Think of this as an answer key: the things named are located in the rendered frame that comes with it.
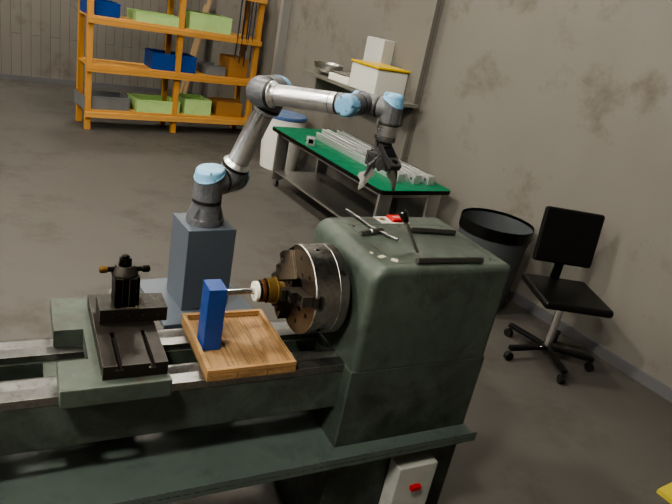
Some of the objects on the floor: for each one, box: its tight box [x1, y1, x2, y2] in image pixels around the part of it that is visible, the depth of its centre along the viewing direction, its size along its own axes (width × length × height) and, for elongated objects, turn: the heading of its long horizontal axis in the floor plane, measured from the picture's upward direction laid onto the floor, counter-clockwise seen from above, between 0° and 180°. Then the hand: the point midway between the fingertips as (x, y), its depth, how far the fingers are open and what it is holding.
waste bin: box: [458, 208, 535, 313], centre depth 481 cm, size 56×58×71 cm
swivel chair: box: [503, 206, 614, 384], centre depth 408 cm, size 65×65×103 cm
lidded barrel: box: [260, 109, 308, 171], centre depth 756 cm, size 58×56×68 cm
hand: (377, 192), depth 221 cm, fingers open, 14 cm apart
